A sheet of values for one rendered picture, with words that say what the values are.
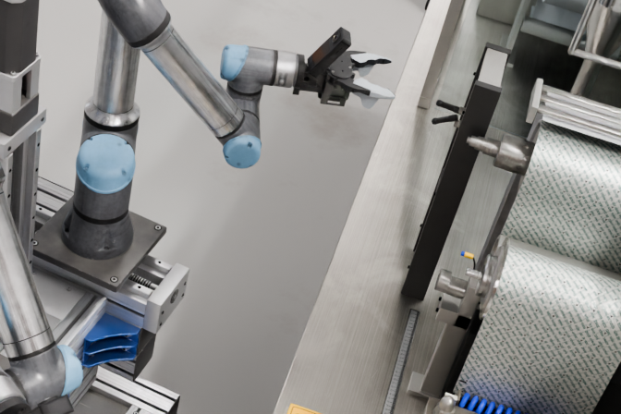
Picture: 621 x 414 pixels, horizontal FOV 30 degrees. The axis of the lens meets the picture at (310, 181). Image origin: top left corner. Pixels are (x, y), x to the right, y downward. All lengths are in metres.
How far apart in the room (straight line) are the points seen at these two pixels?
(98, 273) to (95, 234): 0.08
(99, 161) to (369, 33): 2.76
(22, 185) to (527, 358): 0.97
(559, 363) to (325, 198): 2.11
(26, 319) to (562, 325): 0.86
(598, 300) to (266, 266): 1.91
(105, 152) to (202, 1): 2.61
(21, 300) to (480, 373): 0.80
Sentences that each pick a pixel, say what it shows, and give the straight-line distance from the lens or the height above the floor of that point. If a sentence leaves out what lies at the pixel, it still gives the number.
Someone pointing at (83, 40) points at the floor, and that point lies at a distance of 4.59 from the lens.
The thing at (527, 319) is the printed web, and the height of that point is 1.24.
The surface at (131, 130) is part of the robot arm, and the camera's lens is 2.47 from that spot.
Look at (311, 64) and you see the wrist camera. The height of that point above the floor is 1.25.
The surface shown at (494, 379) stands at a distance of 2.08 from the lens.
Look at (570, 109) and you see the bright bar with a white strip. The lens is 2.12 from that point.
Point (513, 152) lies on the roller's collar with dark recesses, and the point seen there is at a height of 1.36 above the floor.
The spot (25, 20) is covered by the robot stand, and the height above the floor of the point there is 1.48.
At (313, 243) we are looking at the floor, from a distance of 3.85.
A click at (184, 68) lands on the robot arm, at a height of 1.29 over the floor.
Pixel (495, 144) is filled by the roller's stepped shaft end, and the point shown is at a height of 1.35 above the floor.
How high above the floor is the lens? 2.54
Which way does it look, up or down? 38 degrees down
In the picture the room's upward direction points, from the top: 15 degrees clockwise
